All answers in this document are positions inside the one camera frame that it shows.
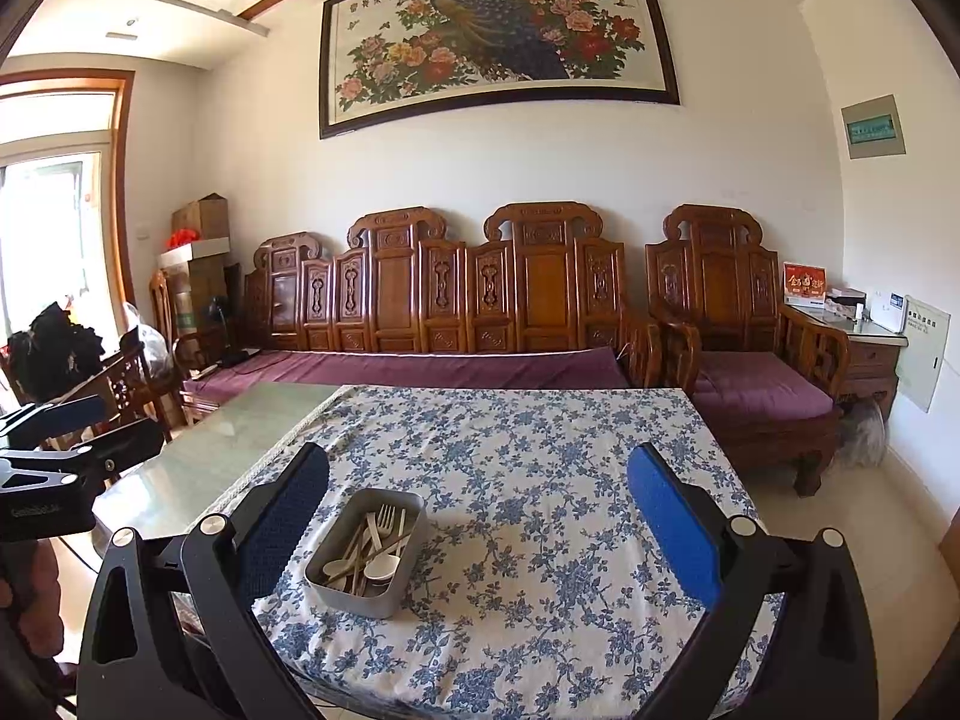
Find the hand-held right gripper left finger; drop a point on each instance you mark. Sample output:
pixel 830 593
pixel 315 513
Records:
pixel 281 517

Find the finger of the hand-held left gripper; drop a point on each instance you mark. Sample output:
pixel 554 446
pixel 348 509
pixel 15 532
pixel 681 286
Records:
pixel 120 446
pixel 67 414

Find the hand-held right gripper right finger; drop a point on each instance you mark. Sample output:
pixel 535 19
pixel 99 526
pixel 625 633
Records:
pixel 667 517

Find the wooden chopstick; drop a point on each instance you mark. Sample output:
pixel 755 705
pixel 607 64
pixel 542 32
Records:
pixel 352 571
pixel 367 532

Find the rectangular metal tin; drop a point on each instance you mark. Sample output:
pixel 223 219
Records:
pixel 375 604

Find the person's left hand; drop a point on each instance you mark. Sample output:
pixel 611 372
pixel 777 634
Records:
pixel 41 600

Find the carved wooden chair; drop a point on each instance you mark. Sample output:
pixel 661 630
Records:
pixel 124 382

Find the pile of black clothes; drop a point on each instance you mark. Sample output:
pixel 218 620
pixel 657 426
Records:
pixel 56 349

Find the clear plastic bag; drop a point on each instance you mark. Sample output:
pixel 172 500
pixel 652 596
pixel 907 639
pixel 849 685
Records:
pixel 150 341

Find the blue floral tablecloth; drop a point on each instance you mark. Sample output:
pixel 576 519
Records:
pixel 540 465

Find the black desk lamp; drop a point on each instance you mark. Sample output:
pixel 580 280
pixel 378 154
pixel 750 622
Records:
pixel 221 315

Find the purple armchair cushion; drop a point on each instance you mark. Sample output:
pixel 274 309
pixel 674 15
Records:
pixel 765 382

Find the large brown cardboard box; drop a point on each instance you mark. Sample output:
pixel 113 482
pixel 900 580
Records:
pixel 202 292

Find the red decoration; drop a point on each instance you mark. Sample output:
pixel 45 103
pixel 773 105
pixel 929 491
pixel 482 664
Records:
pixel 181 240

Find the white lidded box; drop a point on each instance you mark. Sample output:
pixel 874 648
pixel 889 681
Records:
pixel 202 251

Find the grey fluffy object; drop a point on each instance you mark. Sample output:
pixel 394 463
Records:
pixel 862 435

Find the long purple sofa cushion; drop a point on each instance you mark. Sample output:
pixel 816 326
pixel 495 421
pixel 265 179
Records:
pixel 450 369

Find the carved wooden armchair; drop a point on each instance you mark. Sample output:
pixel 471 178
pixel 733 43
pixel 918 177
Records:
pixel 712 277

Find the wooden side table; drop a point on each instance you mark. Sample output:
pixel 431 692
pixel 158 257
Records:
pixel 870 360

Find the red desk calendar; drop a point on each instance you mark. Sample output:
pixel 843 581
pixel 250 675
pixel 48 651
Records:
pixel 804 283

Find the carved wooden sofa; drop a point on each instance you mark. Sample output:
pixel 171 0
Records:
pixel 450 285

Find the white box device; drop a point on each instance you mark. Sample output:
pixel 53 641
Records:
pixel 885 311

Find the framed peacock flower painting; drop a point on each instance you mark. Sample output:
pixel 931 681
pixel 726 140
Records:
pixel 487 37

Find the wooden door frame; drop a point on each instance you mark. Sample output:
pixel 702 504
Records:
pixel 124 187

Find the white wall panel door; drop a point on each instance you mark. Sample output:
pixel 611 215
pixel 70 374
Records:
pixel 924 352

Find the grey green wall panel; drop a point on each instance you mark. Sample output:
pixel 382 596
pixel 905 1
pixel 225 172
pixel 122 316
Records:
pixel 872 127

